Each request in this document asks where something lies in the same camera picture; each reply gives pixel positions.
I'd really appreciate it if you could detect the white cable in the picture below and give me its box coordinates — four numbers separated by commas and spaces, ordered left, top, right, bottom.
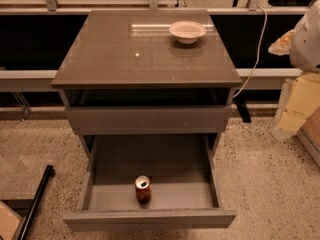
232, 6, 269, 99

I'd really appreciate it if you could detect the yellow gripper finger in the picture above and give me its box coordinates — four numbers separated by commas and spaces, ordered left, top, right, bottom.
273, 73, 320, 139
268, 30, 294, 56

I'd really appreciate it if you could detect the cardboard box right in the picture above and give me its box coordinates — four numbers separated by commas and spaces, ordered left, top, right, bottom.
297, 108, 320, 167

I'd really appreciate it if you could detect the white bowl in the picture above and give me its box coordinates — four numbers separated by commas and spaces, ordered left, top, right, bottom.
169, 21, 207, 44

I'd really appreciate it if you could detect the wooden box bottom left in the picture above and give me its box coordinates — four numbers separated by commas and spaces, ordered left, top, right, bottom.
0, 201, 24, 240

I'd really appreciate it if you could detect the grey drawer cabinet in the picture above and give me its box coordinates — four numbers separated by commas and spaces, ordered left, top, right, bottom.
52, 10, 240, 153

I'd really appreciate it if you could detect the open grey middle drawer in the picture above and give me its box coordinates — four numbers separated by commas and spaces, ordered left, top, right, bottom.
63, 134, 236, 231

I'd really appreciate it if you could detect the black table leg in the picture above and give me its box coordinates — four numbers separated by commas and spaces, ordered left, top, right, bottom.
234, 94, 251, 123

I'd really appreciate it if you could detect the red coke can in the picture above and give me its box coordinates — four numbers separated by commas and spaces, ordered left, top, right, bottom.
135, 175, 151, 203

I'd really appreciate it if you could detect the closed grey top drawer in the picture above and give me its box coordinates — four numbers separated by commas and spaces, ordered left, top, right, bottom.
65, 106, 231, 135

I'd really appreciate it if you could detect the black pole on floor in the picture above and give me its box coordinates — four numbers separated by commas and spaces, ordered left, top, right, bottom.
17, 165, 55, 240

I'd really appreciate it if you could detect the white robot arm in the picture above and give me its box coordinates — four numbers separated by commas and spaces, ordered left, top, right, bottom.
268, 1, 320, 139

